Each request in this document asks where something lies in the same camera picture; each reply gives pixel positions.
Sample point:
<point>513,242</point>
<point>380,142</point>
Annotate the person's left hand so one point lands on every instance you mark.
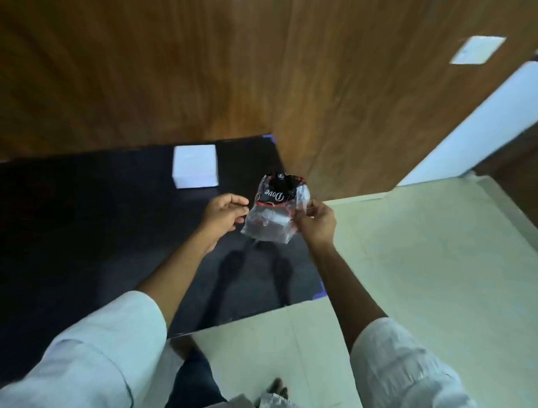
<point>220,218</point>

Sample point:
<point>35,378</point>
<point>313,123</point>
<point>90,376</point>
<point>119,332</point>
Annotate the person's right hand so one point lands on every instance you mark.
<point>318,227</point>

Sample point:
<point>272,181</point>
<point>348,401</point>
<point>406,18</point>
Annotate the person's left thumb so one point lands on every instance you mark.
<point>235,199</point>

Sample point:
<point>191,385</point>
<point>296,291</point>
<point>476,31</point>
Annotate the person's right thumb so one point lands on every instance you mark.
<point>313,206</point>

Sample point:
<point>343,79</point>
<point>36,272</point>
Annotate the clear plastic packet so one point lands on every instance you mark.
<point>274,210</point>

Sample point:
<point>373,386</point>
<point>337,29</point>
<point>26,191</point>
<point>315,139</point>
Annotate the person's right forearm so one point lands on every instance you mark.
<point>344,290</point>

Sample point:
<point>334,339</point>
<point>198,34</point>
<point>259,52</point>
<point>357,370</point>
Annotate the person's left forearm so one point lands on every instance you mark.
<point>180,273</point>

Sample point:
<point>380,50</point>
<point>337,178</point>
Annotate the white box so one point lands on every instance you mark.
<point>195,166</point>

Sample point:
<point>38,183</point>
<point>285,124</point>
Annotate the black floor mat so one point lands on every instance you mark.
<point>84,235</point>

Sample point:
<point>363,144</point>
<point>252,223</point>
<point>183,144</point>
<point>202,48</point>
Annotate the person's bare foot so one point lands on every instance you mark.
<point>278,389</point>

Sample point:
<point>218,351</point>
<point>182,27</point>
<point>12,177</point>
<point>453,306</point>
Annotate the dark trousers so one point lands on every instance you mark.
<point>197,384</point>

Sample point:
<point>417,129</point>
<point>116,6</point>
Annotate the white shirt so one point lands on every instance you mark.
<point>84,357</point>

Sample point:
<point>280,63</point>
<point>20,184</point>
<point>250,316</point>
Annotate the white door frame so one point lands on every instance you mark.
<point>475,134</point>

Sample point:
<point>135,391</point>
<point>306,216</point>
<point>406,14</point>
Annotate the white wall switch plate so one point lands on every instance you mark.
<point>477,49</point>

